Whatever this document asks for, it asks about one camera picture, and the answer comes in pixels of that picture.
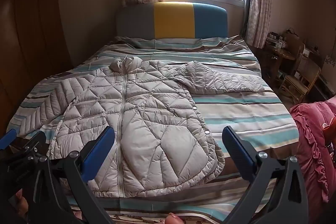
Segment wooden side table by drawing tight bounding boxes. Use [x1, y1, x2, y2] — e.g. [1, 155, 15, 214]
[259, 42, 300, 87]

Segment grey yellow blue headboard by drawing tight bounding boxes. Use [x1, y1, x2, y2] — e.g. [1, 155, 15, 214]
[116, 2, 228, 40]

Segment person's left hand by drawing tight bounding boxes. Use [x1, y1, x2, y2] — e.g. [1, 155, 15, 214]
[10, 189, 29, 222]

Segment items on side table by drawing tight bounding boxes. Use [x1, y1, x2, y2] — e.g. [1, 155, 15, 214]
[266, 32, 286, 48]

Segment wooden rattan chair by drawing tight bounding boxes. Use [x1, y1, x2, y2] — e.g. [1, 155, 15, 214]
[279, 52, 321, 104]

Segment striped bed cover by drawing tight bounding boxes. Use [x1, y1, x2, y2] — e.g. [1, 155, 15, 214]
[8, 36, 299, 222]

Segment beige quilted down jacket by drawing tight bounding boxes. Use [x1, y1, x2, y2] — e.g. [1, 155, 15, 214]
[19, 57, 264, 198]

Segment pink ruffled blanket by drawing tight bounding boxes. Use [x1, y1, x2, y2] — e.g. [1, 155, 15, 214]
[290, 97, 335, 223]

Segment person's right hand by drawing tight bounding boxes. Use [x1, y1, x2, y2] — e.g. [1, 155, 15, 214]
[164, 213, 184, 224]

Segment brown wooden wardrobe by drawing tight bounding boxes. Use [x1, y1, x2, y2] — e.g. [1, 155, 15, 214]
[1, 0, 72, 134]

